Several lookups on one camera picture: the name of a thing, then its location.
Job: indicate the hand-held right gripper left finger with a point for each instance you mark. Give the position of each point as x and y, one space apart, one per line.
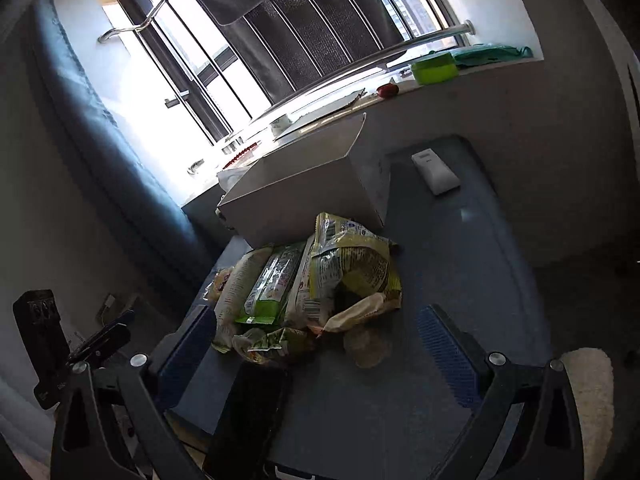
184 357

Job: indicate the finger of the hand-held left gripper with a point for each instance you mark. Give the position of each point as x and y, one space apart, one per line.
102 336

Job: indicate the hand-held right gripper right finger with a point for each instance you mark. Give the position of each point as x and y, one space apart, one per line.
445 355

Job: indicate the pale green snack packet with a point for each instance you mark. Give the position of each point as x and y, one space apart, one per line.
235 295

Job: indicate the small green packet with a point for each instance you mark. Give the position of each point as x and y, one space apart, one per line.
270 346

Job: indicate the beige snack packet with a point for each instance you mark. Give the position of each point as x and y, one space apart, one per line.
356 312

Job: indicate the green white snack packet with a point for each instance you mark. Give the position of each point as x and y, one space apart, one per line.
270 280

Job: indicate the large yellow snack bag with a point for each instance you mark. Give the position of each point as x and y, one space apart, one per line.
350 265

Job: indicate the white striped snack packet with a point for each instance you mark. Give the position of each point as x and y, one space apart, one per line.
304 292

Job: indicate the white cardboard box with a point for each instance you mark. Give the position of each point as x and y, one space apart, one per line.
305 185

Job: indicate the blue table cloth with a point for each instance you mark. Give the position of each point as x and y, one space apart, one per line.
450 270

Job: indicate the white remote control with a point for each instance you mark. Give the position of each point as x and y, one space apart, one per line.
436 172

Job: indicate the small metal object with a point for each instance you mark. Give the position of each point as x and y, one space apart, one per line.
196 165

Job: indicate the blue curtain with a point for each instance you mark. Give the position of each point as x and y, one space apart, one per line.
100 135

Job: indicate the small red object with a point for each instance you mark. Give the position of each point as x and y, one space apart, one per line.
387 90

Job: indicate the green round container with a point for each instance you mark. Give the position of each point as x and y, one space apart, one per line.
434 67

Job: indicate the green plastic bag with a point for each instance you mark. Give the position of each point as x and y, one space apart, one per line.
487 54

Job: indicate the metal hanging rod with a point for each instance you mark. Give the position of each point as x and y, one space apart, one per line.
145 17

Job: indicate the dark mesh cloth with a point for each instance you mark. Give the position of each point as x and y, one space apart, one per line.
320 25

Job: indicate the wall socket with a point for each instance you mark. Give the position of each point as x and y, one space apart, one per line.
109 306

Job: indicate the metal window rail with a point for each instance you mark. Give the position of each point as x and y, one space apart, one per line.
380 57

